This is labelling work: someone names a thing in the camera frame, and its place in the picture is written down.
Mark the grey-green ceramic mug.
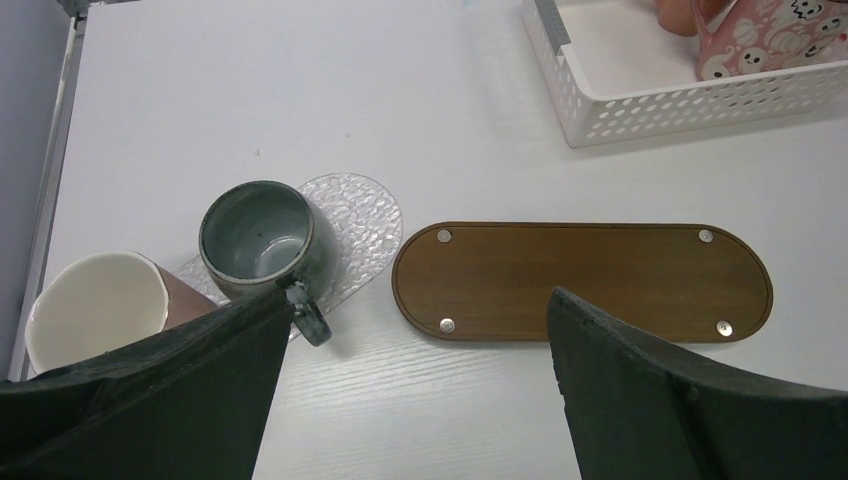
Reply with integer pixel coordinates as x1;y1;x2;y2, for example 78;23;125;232
198;180;341;347

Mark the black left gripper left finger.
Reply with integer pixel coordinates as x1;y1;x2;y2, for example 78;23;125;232
1;290;294;479

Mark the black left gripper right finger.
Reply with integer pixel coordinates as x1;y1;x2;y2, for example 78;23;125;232
547;287;847;479

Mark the clear textured acrylic tray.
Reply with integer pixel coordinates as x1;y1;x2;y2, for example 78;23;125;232
176;173;403;316

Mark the white perforated plastic basket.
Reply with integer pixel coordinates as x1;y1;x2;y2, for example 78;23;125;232
522;1;847;148

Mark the orange-pink mug white inside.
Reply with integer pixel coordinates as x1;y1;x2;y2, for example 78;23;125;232
654;0;731;37

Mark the pink mug white inside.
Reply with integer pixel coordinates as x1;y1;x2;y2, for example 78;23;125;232
25;252;218;374

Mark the pink ghost pattern mug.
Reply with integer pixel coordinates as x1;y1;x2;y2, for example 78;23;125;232
691;0;847;80

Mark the brown oval wooden tray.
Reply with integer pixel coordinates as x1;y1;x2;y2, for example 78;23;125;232
391;222;774;343

